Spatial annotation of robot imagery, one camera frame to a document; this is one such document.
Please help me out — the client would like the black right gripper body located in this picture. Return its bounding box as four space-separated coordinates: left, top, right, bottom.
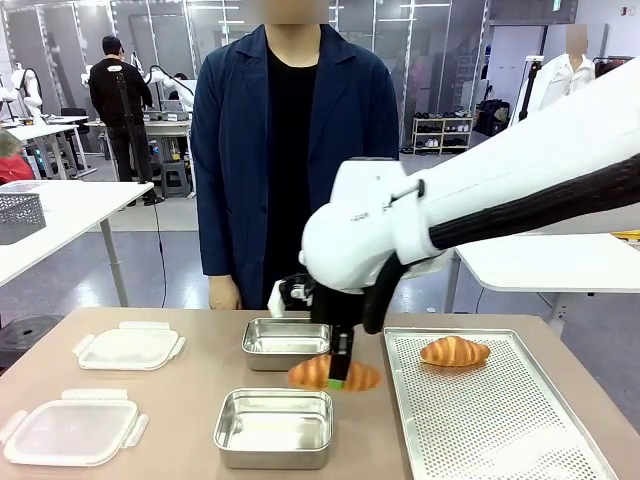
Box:
309 279 370 357

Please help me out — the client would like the golden brown croissant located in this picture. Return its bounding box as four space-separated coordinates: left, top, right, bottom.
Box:
288 354 384 393
419 335 490 368

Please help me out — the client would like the stainless steel rectangular container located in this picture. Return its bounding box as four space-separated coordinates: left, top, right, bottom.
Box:
213 388 335 470
241 317 334 372

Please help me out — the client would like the clear plastic clip lid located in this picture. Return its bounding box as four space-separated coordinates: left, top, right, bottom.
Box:
73 321 186 371
0 388 150 468

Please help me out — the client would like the person's right forearm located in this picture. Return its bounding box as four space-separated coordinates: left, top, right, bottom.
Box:
197 184 242 279

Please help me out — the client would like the person's right hand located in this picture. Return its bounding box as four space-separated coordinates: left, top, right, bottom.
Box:
208 273 244 311

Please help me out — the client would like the perforated metal baking tray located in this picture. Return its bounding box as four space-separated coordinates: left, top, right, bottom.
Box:
383 327 621 480

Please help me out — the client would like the person in navy coat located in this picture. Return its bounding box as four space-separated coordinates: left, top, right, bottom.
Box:
189 0 401 311

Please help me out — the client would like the white shoe rack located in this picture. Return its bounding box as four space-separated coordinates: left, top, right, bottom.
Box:
412 114 475 156

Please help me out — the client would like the white rounded table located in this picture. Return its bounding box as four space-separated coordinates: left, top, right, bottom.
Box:
452 232 640 331

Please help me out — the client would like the black bag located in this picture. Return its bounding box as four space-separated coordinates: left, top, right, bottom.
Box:
477 99 511 136

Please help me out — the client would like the black tripod stand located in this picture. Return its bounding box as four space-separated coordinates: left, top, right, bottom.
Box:
114 72 166 206

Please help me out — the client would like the white table with basket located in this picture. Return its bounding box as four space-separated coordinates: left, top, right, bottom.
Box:
0 179 155 307

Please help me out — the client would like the man in black clothes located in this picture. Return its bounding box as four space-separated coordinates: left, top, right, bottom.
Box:
88 35 154 184

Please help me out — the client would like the dark grey plastic stool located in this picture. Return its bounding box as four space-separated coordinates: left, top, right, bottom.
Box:
0 314 66 362

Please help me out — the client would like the grey mesh basket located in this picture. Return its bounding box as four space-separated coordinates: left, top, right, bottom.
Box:
0 192 47 246

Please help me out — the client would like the person in white top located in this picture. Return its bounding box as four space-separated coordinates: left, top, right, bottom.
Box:
509 23 597 126

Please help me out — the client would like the white background desk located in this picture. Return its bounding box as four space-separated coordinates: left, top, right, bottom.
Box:
0 115 99 179

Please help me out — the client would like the person in red top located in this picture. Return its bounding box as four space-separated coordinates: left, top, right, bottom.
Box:
0 130 36 186

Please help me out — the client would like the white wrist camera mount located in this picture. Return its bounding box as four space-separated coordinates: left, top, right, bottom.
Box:
268 273 317 319

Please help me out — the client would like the black floor cable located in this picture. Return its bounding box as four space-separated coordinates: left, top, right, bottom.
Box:
148 197 169 309

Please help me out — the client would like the black braided cable sleeve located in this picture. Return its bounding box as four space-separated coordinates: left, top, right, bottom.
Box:
363 153 640 336

